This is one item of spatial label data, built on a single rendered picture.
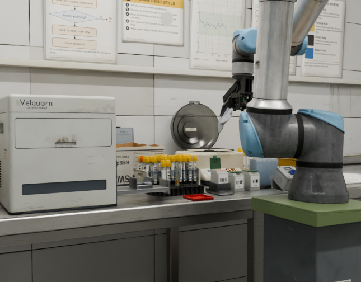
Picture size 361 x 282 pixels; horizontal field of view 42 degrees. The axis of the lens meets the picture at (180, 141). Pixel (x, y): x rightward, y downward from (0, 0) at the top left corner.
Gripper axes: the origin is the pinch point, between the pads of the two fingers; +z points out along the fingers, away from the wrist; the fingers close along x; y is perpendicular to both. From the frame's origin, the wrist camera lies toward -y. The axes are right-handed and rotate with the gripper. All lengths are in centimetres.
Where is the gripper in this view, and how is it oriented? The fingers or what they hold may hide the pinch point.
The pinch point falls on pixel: (237, 134)
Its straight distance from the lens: 164.3
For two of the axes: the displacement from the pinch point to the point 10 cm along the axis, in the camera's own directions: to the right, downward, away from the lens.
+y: 3.6, 0.3, -9.3
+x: 9.3, 0.2, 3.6
